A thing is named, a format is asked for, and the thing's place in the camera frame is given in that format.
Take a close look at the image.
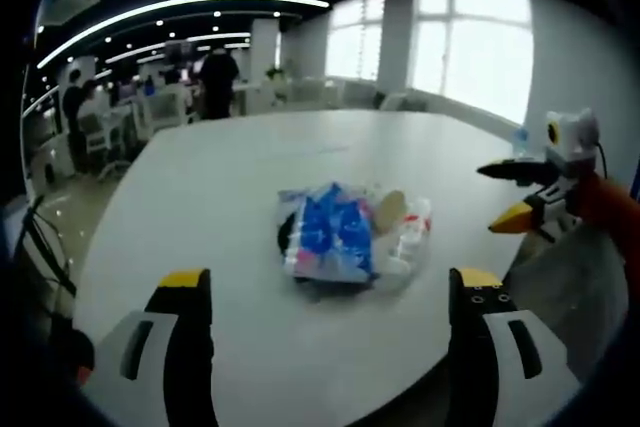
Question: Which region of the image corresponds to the green potted plant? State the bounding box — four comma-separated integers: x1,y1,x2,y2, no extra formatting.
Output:
265,62,294,83

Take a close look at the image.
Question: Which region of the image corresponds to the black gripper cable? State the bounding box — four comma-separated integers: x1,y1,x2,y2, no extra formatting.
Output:
594,140,609,179

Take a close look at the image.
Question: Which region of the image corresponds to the long ceiling light strip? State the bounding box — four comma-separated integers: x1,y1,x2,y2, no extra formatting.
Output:
35,0,331,70

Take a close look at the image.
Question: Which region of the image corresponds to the clear water bottle blue label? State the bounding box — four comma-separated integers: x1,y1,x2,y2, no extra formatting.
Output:
510,125,531,156

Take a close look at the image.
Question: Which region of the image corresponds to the clear bag with round biscuit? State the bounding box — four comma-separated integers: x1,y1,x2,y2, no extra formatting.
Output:
367,185,434,289

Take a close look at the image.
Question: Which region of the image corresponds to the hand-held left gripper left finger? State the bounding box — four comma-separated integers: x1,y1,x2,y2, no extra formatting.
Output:
84,268,220,427

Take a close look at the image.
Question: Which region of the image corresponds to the blue patterned plastic packet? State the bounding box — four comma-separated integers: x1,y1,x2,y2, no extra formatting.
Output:
277,181,382,287

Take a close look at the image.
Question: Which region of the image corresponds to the white office chair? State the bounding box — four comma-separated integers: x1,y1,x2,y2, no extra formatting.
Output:
144,86,194,133

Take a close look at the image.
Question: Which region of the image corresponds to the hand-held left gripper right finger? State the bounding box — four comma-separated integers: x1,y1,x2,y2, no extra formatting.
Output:
447,267,581,427

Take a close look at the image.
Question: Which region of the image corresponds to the window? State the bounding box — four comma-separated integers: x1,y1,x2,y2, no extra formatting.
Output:
412,0,534,126
324,0,386,83

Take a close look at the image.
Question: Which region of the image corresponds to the white table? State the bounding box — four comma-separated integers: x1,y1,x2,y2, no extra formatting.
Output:
74,109,546,427

